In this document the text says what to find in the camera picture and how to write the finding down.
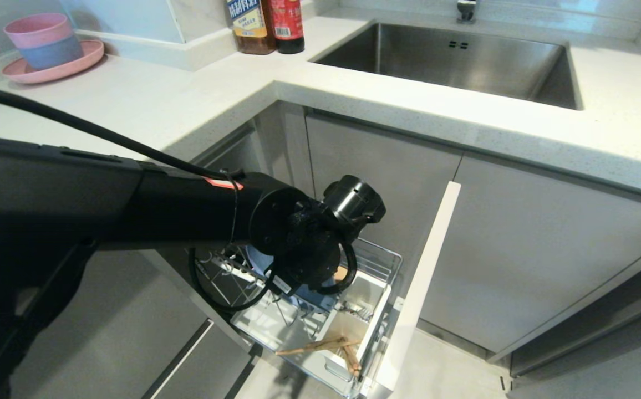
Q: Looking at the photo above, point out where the grey cabinet door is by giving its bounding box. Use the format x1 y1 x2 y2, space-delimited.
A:
419 155 641 355
305 114 463 268

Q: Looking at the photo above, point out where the blue plate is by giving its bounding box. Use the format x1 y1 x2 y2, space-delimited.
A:
246 244 339 312

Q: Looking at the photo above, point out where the white utensil holder box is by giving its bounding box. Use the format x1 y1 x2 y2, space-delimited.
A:
320 270 392 384

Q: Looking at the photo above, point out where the white drawer front panel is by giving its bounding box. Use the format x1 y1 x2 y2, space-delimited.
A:
360 181 462 399

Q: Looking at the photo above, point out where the wooden utensil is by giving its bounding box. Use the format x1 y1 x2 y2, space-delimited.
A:
275 336 363 356
340 346 362 378

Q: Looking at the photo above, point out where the dark soy sauce bottle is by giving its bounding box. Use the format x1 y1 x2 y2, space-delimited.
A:
268 0 306 54

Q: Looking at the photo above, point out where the stainless steel sink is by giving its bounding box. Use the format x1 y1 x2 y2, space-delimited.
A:
309 21 583 110

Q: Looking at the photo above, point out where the brown sauce bottle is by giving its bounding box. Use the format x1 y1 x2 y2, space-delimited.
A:
226 0 276 55

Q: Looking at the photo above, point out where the grey cabinet drawer front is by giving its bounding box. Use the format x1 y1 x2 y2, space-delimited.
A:
9 248 255 399

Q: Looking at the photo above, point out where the pink plate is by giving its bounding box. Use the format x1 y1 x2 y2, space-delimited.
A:
2 40 105 85

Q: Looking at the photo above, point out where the blue plastic cup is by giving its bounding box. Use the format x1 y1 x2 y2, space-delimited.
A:
17 34 84 70

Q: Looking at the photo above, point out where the pink plastic cup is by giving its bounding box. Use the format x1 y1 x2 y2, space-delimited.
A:
3 13 74 49

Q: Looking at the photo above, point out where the pull-out wire dish rack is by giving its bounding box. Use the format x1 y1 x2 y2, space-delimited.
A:
196 238 404 398

